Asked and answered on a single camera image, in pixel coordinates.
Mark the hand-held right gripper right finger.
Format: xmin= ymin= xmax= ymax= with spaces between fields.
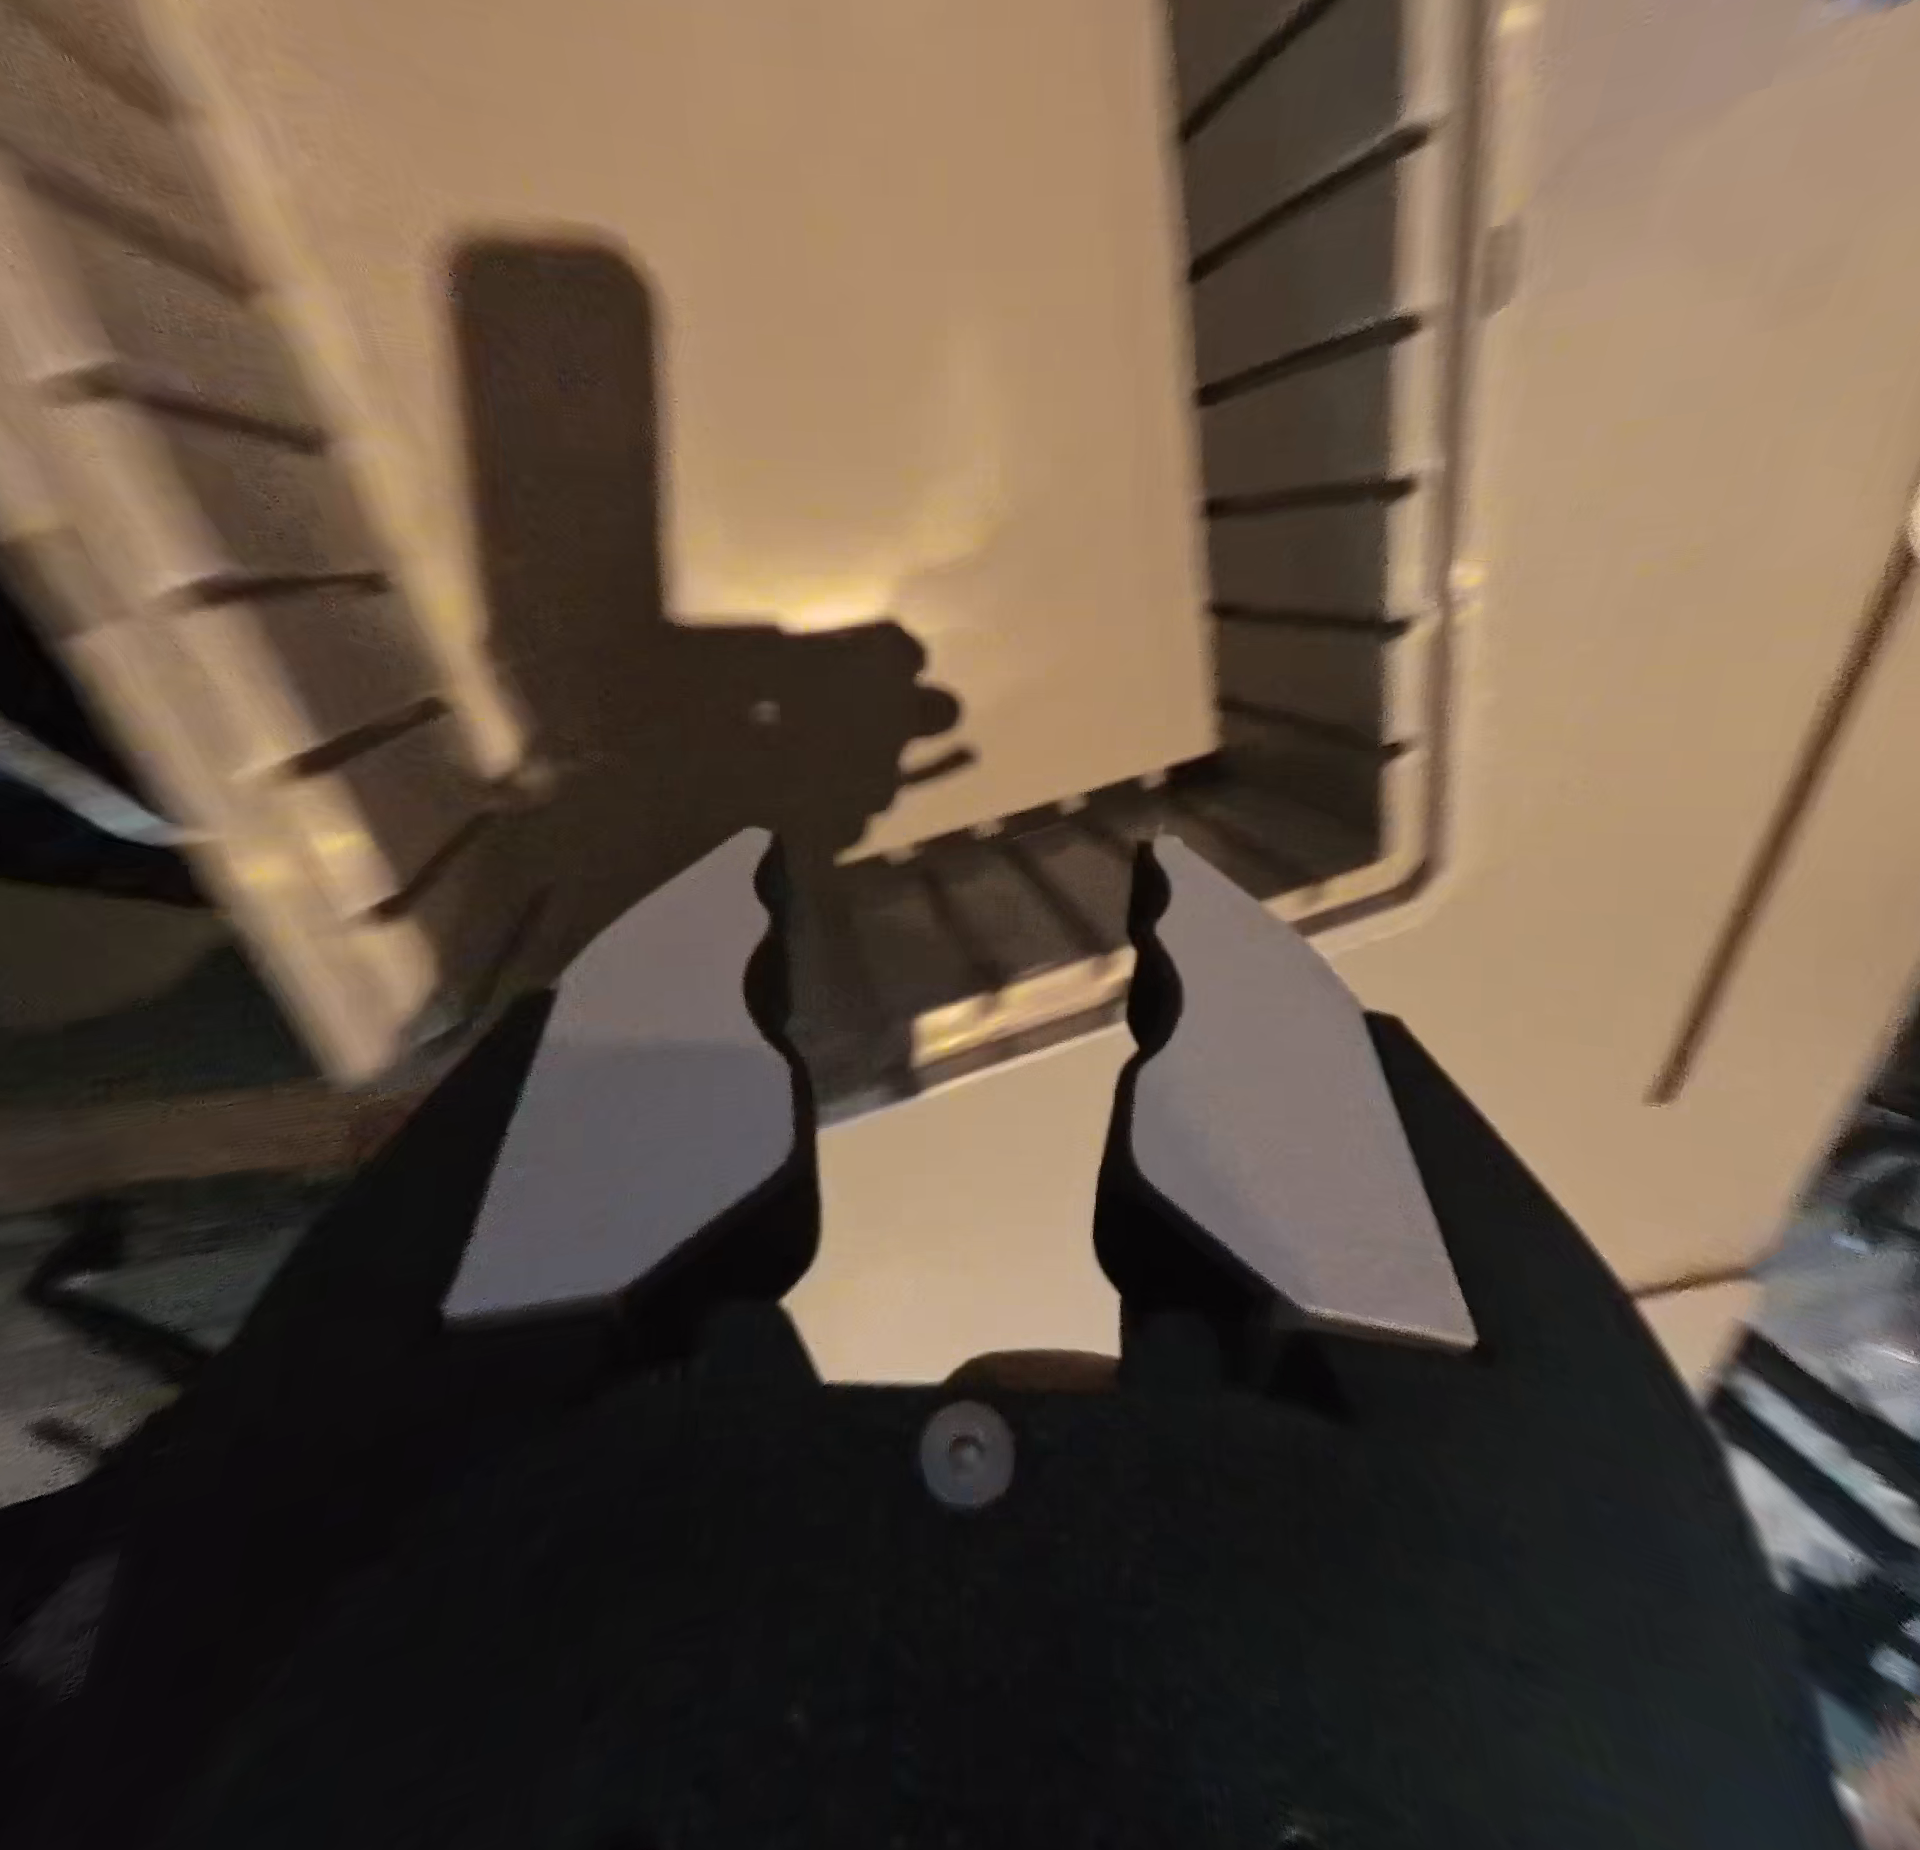
xmin=1092 ymin=836 xmax=1482 ymax=1353

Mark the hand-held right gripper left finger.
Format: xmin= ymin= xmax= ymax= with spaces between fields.
xmin=443 ymin=827 xmax=821 ymax=1320

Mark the grey plastic bin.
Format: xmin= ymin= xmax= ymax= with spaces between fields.
xmin=0 ymin=0 xmax=1508 ymax=1123

